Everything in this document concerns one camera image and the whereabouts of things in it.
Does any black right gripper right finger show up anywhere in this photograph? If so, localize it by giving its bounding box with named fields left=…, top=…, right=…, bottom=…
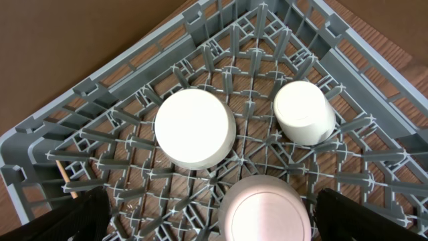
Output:
left=314, top=188, right=427, bottom=241

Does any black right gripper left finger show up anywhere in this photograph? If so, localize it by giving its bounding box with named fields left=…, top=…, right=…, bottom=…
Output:
left=1, top=187, right=111, bottom=241

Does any wooden chopstick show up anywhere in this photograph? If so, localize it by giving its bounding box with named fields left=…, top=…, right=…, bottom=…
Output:
left=56, top=160, right=78, bottom=199

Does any small pink plate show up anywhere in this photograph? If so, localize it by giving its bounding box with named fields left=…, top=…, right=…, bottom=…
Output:
left=218, top=175, right=312, bottom=241

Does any white cup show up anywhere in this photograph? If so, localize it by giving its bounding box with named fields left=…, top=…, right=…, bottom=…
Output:
left=274, top=80, right=336, bottom=145

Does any pale green bowl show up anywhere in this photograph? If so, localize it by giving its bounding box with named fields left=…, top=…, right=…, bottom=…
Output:
left=154, top=89, right=237, bottom=170

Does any grey dish rack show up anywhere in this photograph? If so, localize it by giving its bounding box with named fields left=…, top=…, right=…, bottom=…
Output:
left=1, top=1, right=427, bottom=240

